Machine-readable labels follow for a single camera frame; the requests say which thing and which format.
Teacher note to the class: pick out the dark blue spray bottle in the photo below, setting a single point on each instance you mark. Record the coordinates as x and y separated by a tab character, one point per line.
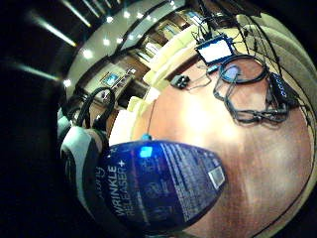
158	185

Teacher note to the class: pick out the row of ceiling spot lights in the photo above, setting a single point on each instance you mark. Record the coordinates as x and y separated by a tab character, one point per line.
106	41

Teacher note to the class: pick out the small black device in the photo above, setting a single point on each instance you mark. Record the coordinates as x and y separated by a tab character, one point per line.
180	81

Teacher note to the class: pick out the cream sofa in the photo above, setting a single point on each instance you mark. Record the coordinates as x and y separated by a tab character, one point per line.
165	56

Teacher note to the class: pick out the small monitor with white screen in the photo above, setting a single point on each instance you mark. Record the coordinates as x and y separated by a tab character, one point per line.
215	50

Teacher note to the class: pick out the blue round pad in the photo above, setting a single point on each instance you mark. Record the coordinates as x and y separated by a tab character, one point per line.
231	72

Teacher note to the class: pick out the black box with blue lights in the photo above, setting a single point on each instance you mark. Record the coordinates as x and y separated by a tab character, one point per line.
282	89

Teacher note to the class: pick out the framed wall picture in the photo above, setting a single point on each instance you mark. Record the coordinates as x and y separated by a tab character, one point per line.
110	79

